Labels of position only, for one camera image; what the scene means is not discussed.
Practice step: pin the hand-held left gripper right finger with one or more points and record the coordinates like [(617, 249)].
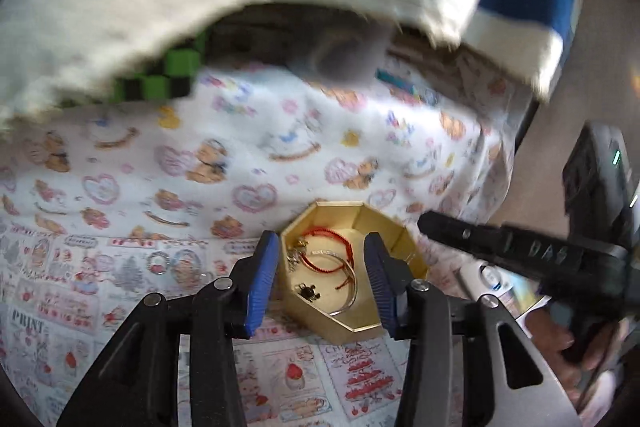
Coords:
[(377, 279)]

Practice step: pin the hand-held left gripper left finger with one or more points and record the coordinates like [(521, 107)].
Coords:
[(262, 277)]

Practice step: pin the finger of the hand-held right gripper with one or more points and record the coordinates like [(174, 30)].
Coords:
[(460, 232)]

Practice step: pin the silver bangle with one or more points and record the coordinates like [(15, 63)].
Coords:
[(347, 292)]

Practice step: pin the small black charm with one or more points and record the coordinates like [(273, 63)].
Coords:
[(307, 293)]

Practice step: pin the gold paper box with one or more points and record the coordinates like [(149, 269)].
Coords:
[(320, 322)]

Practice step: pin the person's right hand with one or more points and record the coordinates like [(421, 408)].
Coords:
[(550, 337)]

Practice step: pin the white printed packet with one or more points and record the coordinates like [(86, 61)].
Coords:
[(492, 279)]

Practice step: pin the bear print sheet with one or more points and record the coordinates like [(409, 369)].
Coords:
[(240, 157)]

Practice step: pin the teal pen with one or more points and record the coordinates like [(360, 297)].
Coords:
[(405, 83)]

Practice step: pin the cake print tablecloth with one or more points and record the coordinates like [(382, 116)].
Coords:
[(65, 307)]

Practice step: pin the grey rounded object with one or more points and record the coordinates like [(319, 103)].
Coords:
[(340, 54)]

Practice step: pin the green black checkered cloth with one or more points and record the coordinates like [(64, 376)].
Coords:
[(150, 82)]

